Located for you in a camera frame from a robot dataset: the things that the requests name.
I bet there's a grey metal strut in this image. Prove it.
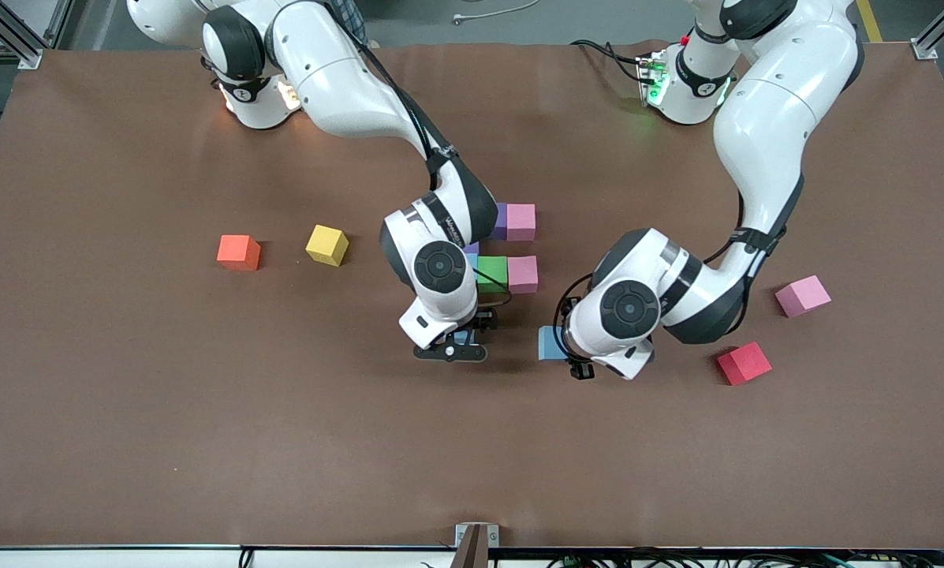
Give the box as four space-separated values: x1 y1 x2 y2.
44 0 78 50

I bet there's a green foam block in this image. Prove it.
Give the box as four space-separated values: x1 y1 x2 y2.
476 256 510 295

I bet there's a black base cable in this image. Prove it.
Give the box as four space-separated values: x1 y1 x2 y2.
570 38 654 84

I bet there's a metal bracket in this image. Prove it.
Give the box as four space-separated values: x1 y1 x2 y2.
455 523 500 547

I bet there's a red foam block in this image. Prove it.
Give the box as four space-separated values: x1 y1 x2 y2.
717 341 773 386

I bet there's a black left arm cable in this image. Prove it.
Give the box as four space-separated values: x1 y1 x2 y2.
550 193 748 336

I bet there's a plaid trouser leg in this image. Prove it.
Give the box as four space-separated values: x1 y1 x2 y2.
334 0 371 47

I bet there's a brown table cover sheet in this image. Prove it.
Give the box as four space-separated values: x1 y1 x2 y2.
0 39 944 549

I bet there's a brown camera pole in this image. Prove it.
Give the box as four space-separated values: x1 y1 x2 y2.
450 527 490 568

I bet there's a pink foam block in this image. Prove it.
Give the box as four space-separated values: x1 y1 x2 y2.
506 204 537 242
775 275 832 319
507 256 539 294

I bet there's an aluminium frame profile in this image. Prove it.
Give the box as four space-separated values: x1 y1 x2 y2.
911 0 944 61
0 0 44 70

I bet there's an orange foam block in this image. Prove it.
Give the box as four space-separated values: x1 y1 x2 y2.
217 234 262 271

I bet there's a yellow foam block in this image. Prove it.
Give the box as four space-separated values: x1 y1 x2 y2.
306 225 349 267

